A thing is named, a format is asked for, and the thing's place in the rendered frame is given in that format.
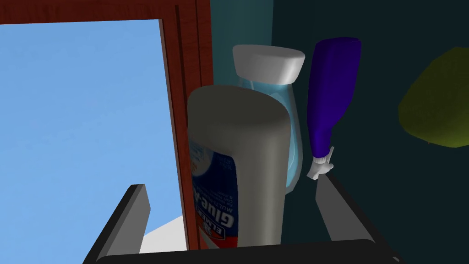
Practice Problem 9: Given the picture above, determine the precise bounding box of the purple spray bottle white nozzle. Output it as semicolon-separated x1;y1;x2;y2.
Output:
306;36;363;181

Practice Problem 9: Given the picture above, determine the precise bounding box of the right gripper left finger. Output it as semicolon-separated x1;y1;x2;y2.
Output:
82;184;151;264

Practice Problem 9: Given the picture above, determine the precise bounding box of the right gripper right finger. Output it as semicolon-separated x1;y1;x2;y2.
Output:
315;172;390;251

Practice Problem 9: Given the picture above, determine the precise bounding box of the clear blue bottle white cap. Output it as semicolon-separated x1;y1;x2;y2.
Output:
232;44;306;195

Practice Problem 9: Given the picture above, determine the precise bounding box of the olive green rounded object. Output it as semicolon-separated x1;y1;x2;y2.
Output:
398;46;469;149

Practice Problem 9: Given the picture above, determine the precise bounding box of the red-brown framed window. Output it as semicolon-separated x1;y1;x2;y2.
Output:
0;0;215;264

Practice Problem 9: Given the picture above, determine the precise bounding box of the grey glue bottle blue label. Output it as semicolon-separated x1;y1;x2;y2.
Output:
186;85;292;249

